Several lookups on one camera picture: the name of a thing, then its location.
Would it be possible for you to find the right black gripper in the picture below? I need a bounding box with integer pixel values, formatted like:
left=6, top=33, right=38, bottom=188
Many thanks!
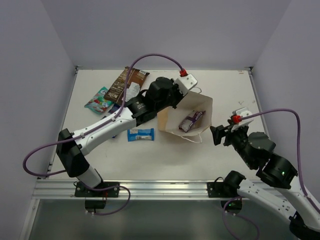
left=209, top=118, right=255, bottom=168

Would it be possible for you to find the brown paper bag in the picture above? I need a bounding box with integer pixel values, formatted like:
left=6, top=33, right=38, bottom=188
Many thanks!
left=157, top=87, right=213, bottom=144

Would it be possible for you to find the black snack bag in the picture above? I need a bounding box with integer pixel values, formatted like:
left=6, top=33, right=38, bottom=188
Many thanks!
left=104, top=66, right=150, bottom=106

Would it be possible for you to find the dark blue snack packet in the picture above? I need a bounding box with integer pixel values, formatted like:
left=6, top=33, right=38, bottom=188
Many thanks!
left=101, top=103, right=122, bottom=139

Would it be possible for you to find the teal snack packet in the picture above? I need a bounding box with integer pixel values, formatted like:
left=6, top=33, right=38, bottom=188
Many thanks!
left=84, top=86, right=113, bottom=115

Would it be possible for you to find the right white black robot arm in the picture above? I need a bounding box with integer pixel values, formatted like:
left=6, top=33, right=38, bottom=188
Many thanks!
left=207, top=125, right=320, bottom=240

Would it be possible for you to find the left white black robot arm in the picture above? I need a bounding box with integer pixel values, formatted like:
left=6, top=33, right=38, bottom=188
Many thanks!
left=56, top=76, right=197, bottom=197

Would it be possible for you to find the purple snack packet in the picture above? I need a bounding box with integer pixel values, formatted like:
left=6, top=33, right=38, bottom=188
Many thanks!
left=178, top=110, right=206, bottom=133

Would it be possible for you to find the right black controller box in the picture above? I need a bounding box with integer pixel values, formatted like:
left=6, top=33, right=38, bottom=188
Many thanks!
left=220, top=199, right=243, bottom=212

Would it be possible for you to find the black controller box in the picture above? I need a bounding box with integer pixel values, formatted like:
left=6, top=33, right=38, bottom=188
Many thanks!
left=84, top=199, right=107, bottom=211
left=220, top=199, right=243, bottom=212

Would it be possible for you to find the left black controller box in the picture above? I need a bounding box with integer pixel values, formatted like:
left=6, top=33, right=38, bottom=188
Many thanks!
left=84, top=199, right=107, bottom=211

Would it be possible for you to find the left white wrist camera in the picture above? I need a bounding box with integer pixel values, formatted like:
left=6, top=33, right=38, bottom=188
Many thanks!
left=174, top=74, right=198, bottom=96

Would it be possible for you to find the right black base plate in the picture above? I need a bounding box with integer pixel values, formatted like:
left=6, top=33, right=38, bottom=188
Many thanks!
left=206, top=176, right=238, bottom=198

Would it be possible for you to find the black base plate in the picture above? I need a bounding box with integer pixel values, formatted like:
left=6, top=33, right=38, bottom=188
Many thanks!
left=206, top=176, right=238, bottom=198
left=74, top=181, right=120, bottom=198

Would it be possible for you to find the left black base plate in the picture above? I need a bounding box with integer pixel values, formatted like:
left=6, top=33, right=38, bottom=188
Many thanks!
left=74, top=181, right=120, bottom=198

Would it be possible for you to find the aluminium mounting rail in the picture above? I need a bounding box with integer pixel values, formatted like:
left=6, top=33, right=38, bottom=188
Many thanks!
left=32, top=179, right=288, bottom=201

